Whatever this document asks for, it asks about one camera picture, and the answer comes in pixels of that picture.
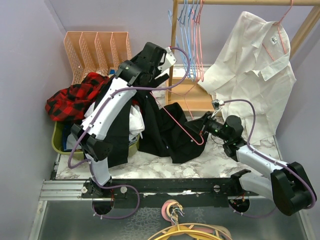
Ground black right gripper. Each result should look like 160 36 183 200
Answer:
185 111 231 142

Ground black button shirt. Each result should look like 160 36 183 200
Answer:
103 90 208 168

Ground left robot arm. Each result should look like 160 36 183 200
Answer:
71 42 177 198

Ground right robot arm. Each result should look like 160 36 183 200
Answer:
184 111 317 216

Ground white crumpled shirt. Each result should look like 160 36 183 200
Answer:
62 102 145 152

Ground blue hanger bundle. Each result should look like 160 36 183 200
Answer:
174 0 199 82

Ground white hanging shirt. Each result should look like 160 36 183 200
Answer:
198 11 296 145

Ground pink hanger bundle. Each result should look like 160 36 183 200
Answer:
193 0 205 82

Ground pink hanger pile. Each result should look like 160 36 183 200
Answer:
161 199 232 240

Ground red black plaid shirt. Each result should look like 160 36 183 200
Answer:
45 72 115 124

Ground yellow hanger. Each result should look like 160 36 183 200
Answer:
148 221 220 240

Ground pink hanger holding shirt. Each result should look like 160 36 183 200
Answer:
273 0 294 55

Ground wooden clothes rack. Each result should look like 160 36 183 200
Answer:
164 0 320 116

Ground boxes in organizer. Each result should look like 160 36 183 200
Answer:
108 67 117 76

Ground peach file organizer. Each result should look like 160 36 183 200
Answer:
63 31 132 85

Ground green laundry basket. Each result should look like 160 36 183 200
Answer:
51 121 140 158

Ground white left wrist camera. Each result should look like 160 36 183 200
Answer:
158 47 177 73

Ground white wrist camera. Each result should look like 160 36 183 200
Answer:
211 99 225 118
158 47 177 73

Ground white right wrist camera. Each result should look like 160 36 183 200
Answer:
211 99 225 118

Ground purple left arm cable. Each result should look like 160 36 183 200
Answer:
67 46 192 220

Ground black mounting rail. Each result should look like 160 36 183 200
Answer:
82 172 261 210

